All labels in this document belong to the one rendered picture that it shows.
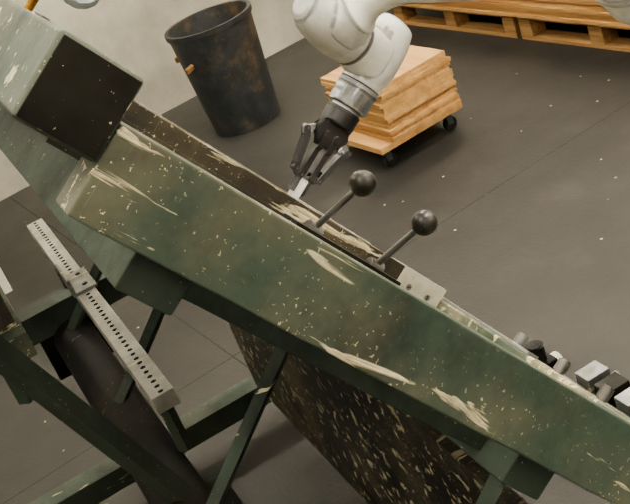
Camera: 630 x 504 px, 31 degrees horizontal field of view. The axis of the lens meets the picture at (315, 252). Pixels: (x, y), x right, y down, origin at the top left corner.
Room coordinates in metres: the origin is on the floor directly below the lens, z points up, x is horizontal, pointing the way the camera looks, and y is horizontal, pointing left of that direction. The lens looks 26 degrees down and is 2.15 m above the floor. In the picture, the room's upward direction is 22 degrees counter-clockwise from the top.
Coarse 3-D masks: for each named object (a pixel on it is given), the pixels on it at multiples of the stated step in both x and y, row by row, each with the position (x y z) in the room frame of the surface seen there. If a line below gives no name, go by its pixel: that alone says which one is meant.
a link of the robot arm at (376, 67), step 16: (384, 16) 2.25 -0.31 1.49; (384, 32) 2.22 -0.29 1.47; (400, 32) 2.22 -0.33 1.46; (368, 48) 2.17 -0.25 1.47; (384, 48) 2.19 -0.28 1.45; (400, 48) 2.21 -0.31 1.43; (352, 64) 2.18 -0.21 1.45; (368, 64) 2.18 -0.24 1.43; (384, 64) 2.19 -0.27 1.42; (400, 64) 2.22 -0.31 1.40; (368, 80) 2.19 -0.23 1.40; (384, 80) 2.20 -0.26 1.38
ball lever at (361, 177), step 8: (352, 176) 1.41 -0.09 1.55; (360, 176) 1.40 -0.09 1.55; (368, 176) 1.40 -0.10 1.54; (352, 184) 1.40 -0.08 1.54; (360, 184) 1.40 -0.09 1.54; (368, 184) 1.40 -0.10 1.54; (376, 184) 1.41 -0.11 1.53; (352, 192) 1.41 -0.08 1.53; (360, 192) 1.40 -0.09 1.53; (368, 192) 1.40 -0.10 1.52; (344, 200) 1.42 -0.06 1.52; (336, 208) 1.42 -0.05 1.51; (328, 216) 1.43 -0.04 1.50; (304, 224) 1.44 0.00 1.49; (312, 224) 1.43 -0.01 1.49; (320, 224) 1.43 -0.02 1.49; (320, 232) 1.43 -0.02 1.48
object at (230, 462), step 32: (160, 320) 2.58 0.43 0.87; (0, 352) 1.99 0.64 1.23; (32, 384) 1.99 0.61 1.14; (128, 384) 2.54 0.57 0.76; (64, 416) 2.01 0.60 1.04; (96, 416) 2.03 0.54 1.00; (256, 416) 1.95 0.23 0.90; (128, 448) 2.03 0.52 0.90; (160, 480) 2.03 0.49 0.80; (224, 480) 1.93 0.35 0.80
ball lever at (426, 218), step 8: (416, 216) 1.43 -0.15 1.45; (424, 216) 1.42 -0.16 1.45; (432, 216) 1.42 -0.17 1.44; (416, 224) 1.42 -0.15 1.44; (424, 224) 1.41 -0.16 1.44; (432, 224) 1.41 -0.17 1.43; (408, 232) 1.44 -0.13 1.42; (416, 232) 1.42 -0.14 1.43; (424, 232) 1.41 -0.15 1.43; (432, 232) 1.42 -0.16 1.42; (400, 240) 1.44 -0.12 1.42; (408, 240) 1.44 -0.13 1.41; (392, 248) 1.45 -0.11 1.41; (384, 256) 1.45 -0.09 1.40; (376, 264) 1.45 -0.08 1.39
